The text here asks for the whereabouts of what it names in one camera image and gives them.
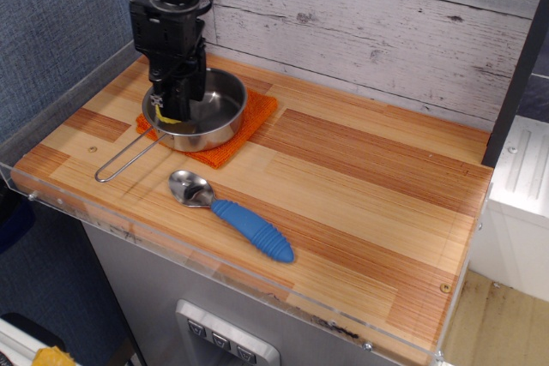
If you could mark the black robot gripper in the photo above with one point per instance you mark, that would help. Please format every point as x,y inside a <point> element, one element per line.
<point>170,36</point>

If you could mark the yellow plastic corn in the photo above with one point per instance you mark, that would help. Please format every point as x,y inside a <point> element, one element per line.
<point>161,118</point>

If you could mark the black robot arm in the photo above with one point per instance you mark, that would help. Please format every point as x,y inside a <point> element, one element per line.
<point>169,34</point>

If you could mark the stainless steel pot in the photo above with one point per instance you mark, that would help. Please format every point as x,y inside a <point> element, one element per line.
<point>214,120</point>

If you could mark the orange knitted cloth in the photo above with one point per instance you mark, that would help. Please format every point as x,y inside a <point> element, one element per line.
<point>258,109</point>

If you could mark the clear acrylic table guard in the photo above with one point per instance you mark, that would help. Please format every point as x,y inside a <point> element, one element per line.
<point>378,202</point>

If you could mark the silver button control panel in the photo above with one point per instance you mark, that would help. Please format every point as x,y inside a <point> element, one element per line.
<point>215,341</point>

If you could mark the yellow black object bottom left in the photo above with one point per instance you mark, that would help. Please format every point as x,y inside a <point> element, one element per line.
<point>49,356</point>

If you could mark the white aluminium side block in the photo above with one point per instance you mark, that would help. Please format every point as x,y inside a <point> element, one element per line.
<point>520,179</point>

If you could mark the blue handled metal spoon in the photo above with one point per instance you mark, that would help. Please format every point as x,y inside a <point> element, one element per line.
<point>191,190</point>

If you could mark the dark right vertical post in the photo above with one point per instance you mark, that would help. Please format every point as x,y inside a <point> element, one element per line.
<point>519,81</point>

